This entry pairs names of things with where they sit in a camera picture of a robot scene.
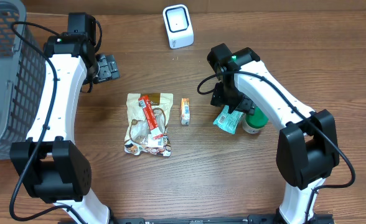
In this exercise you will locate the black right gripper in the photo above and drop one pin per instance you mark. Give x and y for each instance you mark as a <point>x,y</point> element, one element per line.
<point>243,104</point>

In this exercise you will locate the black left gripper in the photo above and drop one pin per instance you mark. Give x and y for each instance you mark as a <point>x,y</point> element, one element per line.
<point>107,70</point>

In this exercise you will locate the teal snack packet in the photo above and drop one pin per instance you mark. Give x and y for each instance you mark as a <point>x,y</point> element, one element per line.
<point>228,122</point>

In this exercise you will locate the green lid jar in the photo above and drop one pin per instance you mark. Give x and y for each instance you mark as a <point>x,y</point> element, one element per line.
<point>254,123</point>

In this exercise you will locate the orange small carton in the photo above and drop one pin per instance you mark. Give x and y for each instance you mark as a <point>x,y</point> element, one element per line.
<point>185,112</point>

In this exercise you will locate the beige snack bag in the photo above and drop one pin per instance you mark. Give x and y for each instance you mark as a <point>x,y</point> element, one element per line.
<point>138,137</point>

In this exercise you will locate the red stick packet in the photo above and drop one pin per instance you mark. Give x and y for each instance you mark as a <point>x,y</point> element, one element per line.
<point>145,104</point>

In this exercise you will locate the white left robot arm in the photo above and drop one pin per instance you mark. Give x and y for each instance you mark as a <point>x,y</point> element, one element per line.
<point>49,164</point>

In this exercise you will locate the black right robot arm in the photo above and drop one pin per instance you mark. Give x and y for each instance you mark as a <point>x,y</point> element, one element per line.
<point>306,151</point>

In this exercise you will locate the white barcode scanner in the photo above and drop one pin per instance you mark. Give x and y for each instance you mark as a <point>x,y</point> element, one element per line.
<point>178,26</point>

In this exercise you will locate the grey plastic mesh basket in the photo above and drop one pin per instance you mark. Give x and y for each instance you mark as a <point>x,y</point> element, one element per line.
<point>22,75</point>

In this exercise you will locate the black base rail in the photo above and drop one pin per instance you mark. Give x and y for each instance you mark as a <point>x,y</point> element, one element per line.
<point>251,219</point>

